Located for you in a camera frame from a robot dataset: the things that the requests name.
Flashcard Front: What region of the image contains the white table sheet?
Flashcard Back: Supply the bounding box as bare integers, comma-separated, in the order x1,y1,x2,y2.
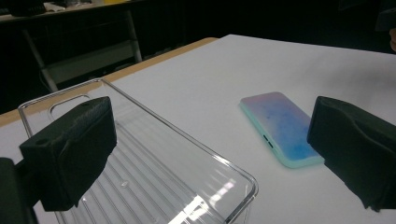
0,34,396,224

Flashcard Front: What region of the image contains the teal cased phone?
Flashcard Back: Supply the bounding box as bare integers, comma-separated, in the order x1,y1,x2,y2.
238,91,325,169

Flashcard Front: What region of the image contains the white metal stand frame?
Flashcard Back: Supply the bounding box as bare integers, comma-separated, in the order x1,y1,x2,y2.
21,10,144,92

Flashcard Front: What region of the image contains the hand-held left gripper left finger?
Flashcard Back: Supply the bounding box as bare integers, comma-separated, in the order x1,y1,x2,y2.
19,95,119,213

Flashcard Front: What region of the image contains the clear ribbed plastic tray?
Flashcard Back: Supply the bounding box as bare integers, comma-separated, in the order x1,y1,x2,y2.
18,77,260,224

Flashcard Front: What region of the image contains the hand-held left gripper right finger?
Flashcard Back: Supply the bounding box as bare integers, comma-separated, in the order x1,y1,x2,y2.
306,95,396,213

